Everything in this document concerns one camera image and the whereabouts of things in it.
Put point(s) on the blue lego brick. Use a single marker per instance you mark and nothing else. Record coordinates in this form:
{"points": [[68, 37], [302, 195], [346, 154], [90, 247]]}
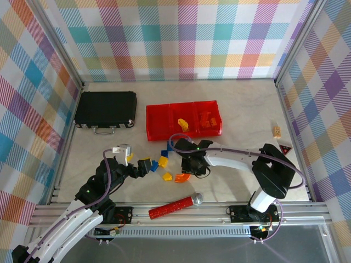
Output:
{"points": [[154, 165], [168, 148], [164, 153]]}

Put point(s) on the orange lego arch piece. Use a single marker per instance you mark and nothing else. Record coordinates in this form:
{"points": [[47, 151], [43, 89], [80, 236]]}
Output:
{"points": [[181, 178]]}

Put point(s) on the yellow lego brick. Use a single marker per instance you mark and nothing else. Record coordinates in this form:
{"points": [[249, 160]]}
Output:
{"points": [[183, 124], [163, 161]]}

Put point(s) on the yellow sloped lego piece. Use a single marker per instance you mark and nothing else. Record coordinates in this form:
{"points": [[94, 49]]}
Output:
{"points": [[167, 176]]}

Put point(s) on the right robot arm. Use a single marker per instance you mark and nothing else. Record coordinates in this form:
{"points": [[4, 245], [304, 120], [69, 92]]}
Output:
{"points": [[227, 159]]}

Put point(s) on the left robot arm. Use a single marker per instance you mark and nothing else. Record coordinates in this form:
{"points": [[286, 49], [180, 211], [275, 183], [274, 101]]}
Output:
{"points": [[74, 222]]}

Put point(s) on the red glitter toy microphone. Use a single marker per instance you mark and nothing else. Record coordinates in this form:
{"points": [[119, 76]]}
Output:
{"points": [[170, 208]]}

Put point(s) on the black carrying case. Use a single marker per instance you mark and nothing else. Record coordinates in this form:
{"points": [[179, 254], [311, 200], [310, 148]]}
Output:
{"points": [[105, 109]]}

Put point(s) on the small wooden block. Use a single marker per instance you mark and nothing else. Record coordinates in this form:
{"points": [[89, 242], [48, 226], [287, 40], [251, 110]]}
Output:
{"points": [[277, 132]]}

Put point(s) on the red black triangle piece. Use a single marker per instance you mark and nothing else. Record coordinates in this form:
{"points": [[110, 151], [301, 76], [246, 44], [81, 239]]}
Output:
{"points": [[285, 149]]}

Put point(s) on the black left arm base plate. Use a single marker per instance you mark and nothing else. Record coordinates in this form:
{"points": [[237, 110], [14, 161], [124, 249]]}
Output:
{"points": [[123, 215]]}

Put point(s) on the aluminium frame rail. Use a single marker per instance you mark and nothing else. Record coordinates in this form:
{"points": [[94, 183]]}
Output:
{"points": [[192, 216]]}

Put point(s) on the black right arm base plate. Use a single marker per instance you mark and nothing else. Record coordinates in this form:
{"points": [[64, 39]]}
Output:
{"points": [[238, 213]]}

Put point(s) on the aluminium side rail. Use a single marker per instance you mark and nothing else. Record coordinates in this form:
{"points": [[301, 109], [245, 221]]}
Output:
{"points": [[67, 142], [296, 145]]}

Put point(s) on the aluminium frame post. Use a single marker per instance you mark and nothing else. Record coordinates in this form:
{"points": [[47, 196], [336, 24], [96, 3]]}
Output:
{"points": [[61, 46], [300, 41]]}

